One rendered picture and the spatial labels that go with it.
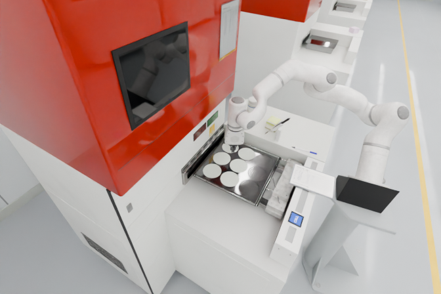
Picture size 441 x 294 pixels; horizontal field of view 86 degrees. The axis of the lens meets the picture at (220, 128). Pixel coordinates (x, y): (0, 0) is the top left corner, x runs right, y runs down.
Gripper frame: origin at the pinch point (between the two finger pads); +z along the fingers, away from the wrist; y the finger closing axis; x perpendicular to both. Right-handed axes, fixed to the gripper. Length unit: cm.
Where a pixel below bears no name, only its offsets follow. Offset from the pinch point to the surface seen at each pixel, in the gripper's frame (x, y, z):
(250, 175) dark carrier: -12.5, 8.9, 8.1
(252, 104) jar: 34.6, 15.0, -6.4
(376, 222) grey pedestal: -36, 70, 16
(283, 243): -52, 16, 2
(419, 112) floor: 174, 293, 98
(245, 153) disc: 3.6, 8.4, 8.0
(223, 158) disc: -0.1, -4.9, 8.0
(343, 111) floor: 176, 180, 98
